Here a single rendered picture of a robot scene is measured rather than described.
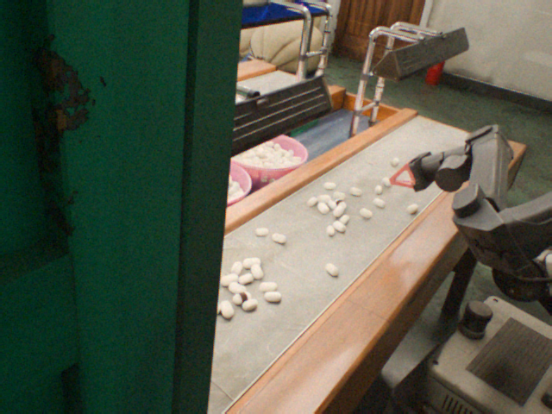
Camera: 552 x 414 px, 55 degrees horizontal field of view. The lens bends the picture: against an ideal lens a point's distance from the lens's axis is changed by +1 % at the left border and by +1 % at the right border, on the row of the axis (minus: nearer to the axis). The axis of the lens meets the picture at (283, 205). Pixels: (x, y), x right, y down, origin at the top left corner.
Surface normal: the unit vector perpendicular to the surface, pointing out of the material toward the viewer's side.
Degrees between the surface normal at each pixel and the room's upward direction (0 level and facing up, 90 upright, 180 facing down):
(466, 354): 0
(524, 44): 90
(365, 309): 0
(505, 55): 88
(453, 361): 0
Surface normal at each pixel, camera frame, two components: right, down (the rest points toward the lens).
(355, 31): -0.54, 0.36
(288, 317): 0.13, -0.86
